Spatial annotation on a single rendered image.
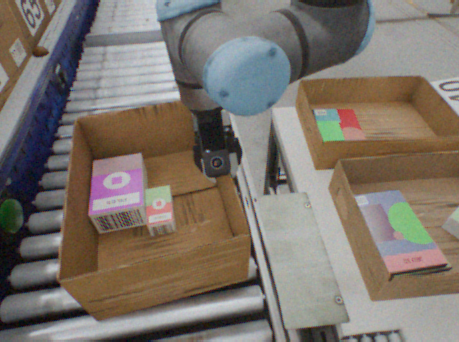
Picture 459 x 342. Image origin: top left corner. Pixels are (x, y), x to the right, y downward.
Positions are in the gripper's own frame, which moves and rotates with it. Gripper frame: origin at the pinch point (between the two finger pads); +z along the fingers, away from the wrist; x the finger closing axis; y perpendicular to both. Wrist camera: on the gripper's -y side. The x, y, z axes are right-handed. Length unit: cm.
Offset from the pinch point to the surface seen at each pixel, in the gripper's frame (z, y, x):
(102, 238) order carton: 6.0, -4.3, 28.0
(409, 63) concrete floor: 103, 174, -179
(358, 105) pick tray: 13, 30, -47
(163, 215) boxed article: 2.6, -4.1, 13.8
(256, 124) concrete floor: 88, 117, -31
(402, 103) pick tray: 15, 29, -62
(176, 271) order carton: -3.4, -20.1, 10.5
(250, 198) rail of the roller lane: 11.3, 1.8, -5.8
